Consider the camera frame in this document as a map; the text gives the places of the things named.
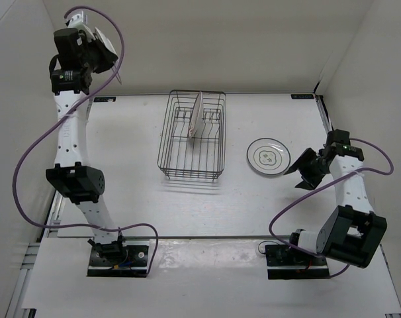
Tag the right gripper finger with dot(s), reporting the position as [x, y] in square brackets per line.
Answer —
[304, 160]
[309, 183]

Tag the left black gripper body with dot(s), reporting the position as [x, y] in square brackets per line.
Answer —
[96, 57]

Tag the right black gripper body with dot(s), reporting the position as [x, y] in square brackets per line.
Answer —
[317, 166]

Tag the red patterned plate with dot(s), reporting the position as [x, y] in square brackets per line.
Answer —
[112, 56]
[196, 115]

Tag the green rimmed white plate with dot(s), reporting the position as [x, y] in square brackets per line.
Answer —
[268, 157]

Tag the wire dish rack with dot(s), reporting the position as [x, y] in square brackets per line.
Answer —
[203, 156]

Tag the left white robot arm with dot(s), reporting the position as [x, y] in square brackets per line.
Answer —
[72, 175]

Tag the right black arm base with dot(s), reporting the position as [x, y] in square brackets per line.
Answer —
[286, 263]

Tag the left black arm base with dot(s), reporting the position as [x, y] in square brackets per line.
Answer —
[129, 261]

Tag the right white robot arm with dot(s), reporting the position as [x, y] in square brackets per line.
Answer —
[353, 231]

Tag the left blue table label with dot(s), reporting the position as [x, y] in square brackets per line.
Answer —
[104, 99]

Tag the blue table label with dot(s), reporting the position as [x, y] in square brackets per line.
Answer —
[104, 99]
[301, 96]

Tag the right blue table label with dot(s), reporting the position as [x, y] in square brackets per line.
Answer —
[301, 96]

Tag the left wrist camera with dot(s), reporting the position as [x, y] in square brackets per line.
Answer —
[69, 45]

